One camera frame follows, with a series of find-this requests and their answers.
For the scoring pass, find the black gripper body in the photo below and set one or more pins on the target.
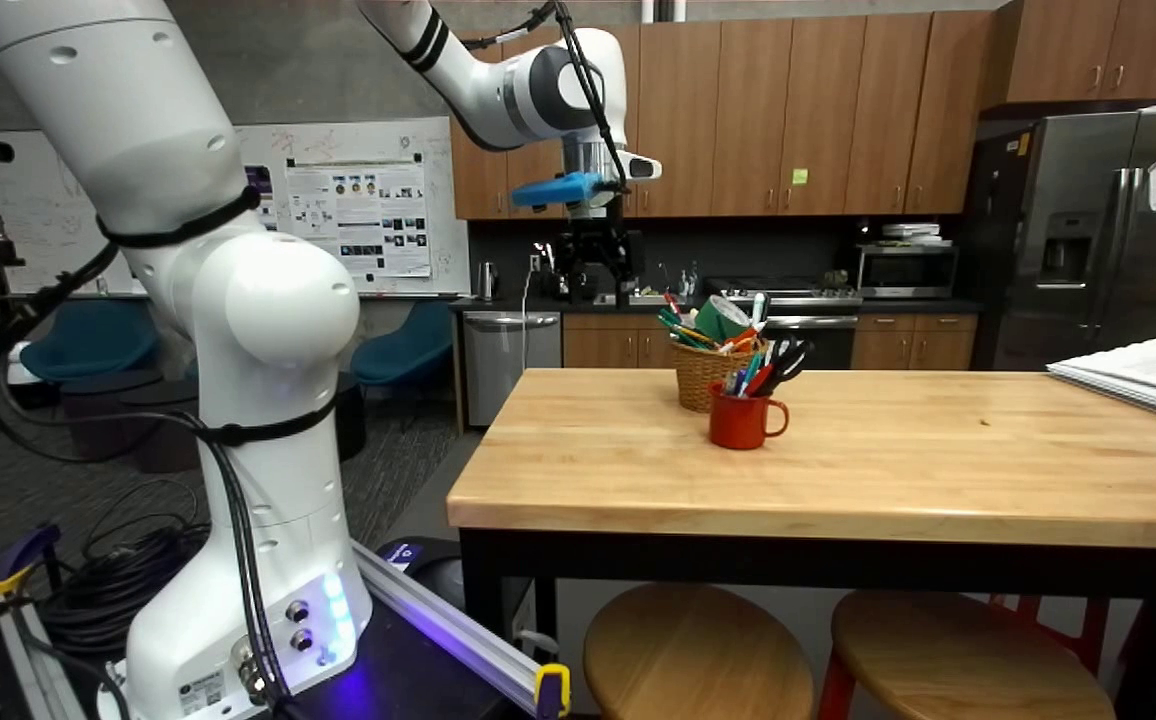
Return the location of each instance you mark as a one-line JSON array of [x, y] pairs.
[[599, 243]]

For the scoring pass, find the yellow pencil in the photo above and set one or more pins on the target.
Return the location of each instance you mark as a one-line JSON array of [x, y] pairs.
[[690, 342]]

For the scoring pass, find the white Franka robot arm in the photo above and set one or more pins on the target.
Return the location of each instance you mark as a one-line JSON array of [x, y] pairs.
[[270, 320]]

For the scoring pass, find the wicker basket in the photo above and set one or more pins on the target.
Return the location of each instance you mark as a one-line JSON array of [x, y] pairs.
[[698, 382]]

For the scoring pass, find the wide wooden base cabinet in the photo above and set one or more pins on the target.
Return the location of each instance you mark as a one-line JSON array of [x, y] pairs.
[[611, 342]]

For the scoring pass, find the green card box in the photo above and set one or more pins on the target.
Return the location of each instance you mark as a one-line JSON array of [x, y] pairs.
[[715, 320]]

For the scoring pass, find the blue pen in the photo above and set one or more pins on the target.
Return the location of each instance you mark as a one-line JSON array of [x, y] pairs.
[[741, 382]]

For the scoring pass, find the scissors in mug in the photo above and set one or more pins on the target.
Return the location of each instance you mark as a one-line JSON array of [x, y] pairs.
[[786, 356]]

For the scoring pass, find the red mug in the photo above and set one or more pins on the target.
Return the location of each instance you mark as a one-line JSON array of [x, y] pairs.
[[741, 425]]

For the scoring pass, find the blue lounge chair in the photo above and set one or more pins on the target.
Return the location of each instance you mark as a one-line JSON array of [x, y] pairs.
[[401, 351], [91, 342]]

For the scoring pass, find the green sticky note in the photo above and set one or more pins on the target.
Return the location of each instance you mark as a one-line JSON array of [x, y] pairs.
[[801, 176]]

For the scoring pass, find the black steel oven range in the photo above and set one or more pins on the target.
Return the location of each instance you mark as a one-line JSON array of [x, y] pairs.
[[821, 342]]

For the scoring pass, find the white poster board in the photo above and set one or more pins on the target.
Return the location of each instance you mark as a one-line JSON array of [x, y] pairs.
[[363, 203]]

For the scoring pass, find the stainless steel microwave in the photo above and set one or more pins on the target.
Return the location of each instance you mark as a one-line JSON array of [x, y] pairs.
[[905, 268]]

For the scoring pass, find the white dishes on microwave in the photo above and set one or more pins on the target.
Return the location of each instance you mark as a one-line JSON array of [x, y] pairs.
[[918, 234]]

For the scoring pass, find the narrow wooden base cabinet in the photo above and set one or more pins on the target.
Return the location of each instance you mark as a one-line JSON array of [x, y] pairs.
[[918, 342]]

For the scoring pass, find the wooden table with black legs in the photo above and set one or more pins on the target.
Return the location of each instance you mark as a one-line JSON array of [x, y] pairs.
[[871, 464]]

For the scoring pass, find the round wooden stool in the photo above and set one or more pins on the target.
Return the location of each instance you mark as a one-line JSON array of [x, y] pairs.
[[698, 662], [962, 662]]

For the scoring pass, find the yellow clamp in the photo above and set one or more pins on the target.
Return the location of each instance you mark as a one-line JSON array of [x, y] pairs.
[[5, 572], [553, 685]]

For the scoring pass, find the stainless steel refrigerator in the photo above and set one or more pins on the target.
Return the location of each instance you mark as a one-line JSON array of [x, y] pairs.
[[1098, 266]]

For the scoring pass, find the wooden cabinets above refrigerator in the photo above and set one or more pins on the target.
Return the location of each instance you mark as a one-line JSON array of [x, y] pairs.
[[1098, 53]]

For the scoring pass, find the white paper stack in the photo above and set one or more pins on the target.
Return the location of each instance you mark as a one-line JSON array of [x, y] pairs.
[[1142, 375]]

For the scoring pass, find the long wooden wall cabinets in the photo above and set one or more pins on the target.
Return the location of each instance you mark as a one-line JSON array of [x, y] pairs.
[[760, 122]]

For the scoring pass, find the aluminium cart rail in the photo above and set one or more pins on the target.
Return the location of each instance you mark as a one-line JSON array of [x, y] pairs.
[[458, 625], [36, 667]]

